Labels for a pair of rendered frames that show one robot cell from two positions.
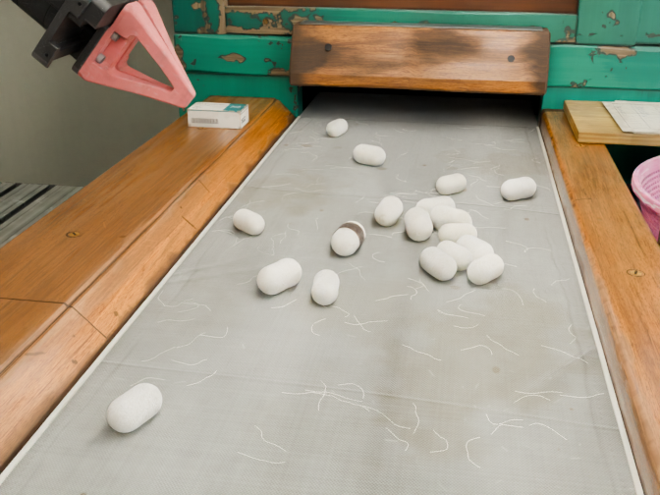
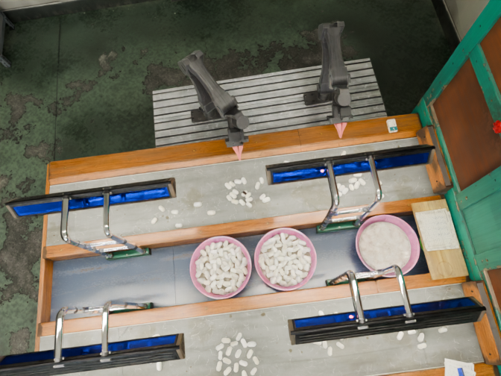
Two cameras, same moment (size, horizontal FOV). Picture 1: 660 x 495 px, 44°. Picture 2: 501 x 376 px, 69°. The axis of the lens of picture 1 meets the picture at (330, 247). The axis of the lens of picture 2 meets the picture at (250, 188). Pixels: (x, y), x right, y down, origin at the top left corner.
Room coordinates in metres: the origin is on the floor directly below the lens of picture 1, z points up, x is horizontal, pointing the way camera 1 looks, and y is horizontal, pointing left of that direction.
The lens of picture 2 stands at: (0.09, -0.52, 2.36)
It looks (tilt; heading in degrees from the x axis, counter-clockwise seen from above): 71 degrees down; 83
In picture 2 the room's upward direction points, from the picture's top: 9 degrees counter-clockwise
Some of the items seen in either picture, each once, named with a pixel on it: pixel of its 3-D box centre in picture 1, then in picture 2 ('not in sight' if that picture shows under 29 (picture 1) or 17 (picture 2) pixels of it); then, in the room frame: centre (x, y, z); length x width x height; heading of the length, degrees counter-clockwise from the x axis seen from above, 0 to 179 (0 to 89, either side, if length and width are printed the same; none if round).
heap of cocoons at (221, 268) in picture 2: not in sight; (222, 267); (-0.06, -0.28, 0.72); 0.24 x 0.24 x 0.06
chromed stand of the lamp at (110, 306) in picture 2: not in sight; (109, 330); (-0.52, -0.41, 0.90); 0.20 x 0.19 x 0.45; 171
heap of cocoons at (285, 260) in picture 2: not in sight; (284, 259); (0.21, -0.32, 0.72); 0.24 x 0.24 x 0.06
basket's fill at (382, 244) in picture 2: not in sight; (383, 247); (0.65, -0.39, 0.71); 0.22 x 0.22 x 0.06
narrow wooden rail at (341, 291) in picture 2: not in sight; (252, 303); (0.02, -0.46, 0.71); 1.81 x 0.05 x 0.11; 171
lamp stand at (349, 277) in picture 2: not in sight; (364, 297); (0.44, -0.56, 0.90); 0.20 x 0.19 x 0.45; 171
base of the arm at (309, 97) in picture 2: not in sight; (323, 92); (0.67, 0.43, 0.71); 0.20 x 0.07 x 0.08; 172
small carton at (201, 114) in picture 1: (218, 115); (391, 125); (0.89, 0.12, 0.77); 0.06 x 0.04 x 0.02; 81
